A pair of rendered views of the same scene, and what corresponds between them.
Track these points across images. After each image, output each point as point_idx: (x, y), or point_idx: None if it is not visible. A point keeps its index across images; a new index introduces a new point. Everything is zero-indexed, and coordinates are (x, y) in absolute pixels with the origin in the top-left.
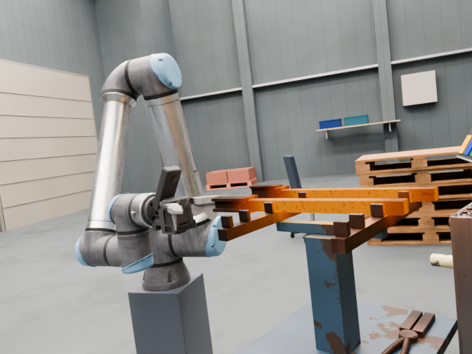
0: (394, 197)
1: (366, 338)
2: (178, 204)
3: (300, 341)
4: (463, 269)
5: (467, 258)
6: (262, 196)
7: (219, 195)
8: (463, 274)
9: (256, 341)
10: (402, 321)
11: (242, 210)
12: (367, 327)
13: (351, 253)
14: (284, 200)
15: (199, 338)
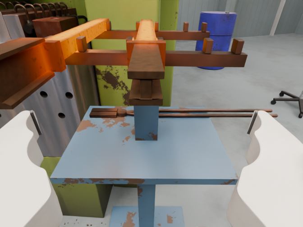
0: (103, 28)
1: (130, 126)
2: (259, 138)
3: (154, 151)
4: (74, 80)
5: (73, 73)
6: (20, 75)
7: (15, 118)
8: (75, 83)
9: (173, 176)
10: (100, 119)
11: (210, 38)
12: (115, 129)
13: None
14: (153, 33)
15: None
